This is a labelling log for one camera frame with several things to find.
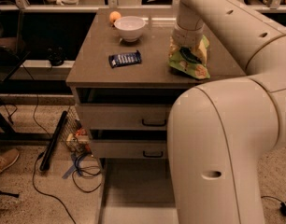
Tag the orange fruit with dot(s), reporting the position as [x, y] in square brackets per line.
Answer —
[113, 16]

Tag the grey top drawer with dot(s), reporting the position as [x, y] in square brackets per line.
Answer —
[123, 117]

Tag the black long bar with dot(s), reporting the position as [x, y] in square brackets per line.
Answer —
[45, 164]

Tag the grey middle drawer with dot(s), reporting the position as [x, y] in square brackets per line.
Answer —
[128, 144]

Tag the white ceramic bowl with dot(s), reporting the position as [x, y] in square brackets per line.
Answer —
[130, 28]

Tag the black headphones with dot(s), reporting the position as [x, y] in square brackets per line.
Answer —
[56, 56]

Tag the grey open bottom drawer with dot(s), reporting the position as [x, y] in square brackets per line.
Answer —
[137, 191]

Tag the grey drawer cabinet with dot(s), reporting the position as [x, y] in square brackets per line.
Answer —
[151, 82]

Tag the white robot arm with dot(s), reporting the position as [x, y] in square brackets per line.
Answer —
[217, 132]

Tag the tan shoe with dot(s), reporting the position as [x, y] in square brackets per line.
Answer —
[8, 158]

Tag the blue snack bar wrapper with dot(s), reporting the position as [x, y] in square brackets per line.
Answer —
[124, 59]

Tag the wire basket with items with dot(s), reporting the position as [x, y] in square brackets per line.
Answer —
[73, 135]

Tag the green rice chip bag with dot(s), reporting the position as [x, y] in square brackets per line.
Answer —
[191, 61]

